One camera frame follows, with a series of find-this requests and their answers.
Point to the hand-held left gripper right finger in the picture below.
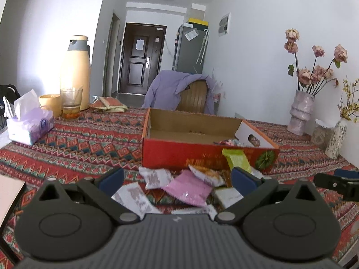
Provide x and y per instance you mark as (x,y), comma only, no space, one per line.
(244,179)

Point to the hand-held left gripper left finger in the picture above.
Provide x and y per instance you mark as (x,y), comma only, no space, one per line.
(112,179)

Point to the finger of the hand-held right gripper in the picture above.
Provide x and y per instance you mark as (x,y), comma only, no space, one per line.
(333,185)

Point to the orange print snack packet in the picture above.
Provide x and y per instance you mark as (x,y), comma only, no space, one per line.
(206,175)
(227,178)

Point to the green white snack packet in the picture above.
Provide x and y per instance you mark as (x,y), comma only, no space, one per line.
(237,159)

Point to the beige snack packet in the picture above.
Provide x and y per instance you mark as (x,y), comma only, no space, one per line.
(227,197)

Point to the pink snack packet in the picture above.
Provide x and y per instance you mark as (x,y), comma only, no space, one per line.
(190,190)

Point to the red cardboard box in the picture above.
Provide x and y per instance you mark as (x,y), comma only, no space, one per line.
(168,151)

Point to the crumpled pale snack packet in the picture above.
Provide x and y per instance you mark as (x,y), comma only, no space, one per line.
(232,142)

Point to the glass jar with paper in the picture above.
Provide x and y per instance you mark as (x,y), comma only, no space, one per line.
(321,136)

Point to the red patterned pouch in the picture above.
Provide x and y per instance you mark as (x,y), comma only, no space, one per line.
(108,104)

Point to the pink ribbed vase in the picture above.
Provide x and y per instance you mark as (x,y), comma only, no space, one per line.
(300,112)

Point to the yellow flower twigs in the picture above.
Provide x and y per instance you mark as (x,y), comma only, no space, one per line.
(349,101)

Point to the glass cup with tea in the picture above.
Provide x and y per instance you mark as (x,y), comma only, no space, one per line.
(70,102)

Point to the wooden chair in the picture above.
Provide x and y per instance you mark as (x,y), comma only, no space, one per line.
(193,96)

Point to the cream mug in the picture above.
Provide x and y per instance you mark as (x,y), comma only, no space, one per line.
(50,103)

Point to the purple white tissue pack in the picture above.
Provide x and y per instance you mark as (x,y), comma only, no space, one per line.
(28,123)

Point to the purple jacket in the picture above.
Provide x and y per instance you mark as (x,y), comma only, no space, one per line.
(165,89)

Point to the pale wooden board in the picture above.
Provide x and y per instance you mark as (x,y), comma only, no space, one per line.
(8,196)

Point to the cream thermos jug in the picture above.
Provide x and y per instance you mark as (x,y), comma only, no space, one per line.
(75,72)

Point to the dried pink roses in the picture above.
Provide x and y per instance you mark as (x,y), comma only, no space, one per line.
(317,72)

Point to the dark brown door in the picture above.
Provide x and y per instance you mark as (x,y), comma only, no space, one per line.
(140,58)

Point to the white side door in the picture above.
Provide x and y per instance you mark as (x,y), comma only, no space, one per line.
(112,53)

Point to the black bag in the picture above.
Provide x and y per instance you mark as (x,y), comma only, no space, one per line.
(7,95)

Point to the paper sheet on door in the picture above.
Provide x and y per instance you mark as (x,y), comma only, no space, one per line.
(139,44)

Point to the grey refrigerator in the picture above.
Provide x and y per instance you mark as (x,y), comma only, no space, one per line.
(188,53)

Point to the white umbrella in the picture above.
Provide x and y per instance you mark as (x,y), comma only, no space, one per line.
(203,46)

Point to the paper note on refrigerator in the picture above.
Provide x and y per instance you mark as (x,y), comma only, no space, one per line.
(192,34)

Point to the yellow black box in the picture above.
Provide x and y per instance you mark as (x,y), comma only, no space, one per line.
(197,22)

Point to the white wall panel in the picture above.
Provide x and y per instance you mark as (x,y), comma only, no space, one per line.
(224,25)

